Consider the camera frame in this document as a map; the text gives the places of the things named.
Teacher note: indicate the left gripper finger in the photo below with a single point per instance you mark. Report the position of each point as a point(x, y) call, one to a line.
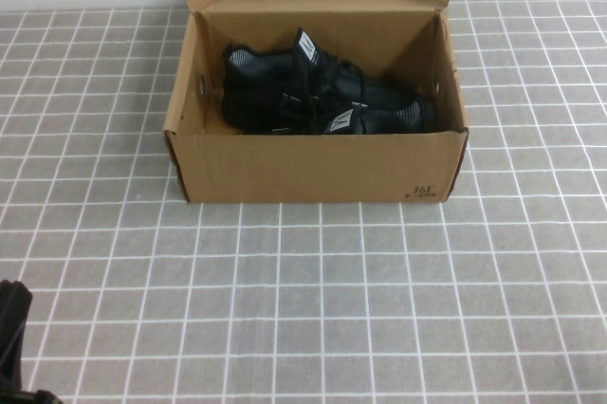
point(23, 328)
point(5, 328)

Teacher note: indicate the black knit sneaker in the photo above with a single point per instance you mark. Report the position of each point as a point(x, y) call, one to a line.
point(265, 67)
point(384, 117)

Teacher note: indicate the brown cardboard shoe box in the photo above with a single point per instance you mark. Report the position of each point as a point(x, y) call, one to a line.
point(308, 171)

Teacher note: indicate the grey white-grid tablecloth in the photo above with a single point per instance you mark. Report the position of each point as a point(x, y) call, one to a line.
point(237, 304)

